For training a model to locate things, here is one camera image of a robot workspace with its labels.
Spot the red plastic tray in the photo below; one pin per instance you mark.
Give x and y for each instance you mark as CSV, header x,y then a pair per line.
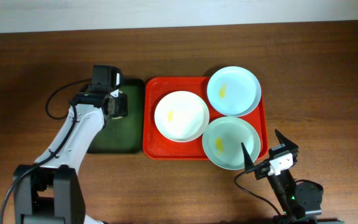
x,y
154,144

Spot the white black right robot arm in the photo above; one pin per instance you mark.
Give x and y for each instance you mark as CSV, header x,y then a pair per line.
x,y
299,199

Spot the light blue plate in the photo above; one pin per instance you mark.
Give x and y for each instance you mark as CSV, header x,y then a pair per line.
x,y
234,91

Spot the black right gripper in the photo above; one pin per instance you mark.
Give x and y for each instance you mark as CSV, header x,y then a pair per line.
x,y
291,146

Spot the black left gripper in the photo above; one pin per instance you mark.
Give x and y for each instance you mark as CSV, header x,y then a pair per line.
x,y
120,106

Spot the dark green tray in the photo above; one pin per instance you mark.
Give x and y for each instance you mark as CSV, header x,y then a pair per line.
x,y
124,135

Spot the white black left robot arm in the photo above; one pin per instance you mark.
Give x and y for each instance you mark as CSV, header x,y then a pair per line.
x,y
48,191

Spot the light green plate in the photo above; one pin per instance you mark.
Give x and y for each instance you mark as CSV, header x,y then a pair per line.
x,y
223,140

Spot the white plate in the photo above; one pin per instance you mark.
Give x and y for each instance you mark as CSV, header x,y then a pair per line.
x,y
181,116

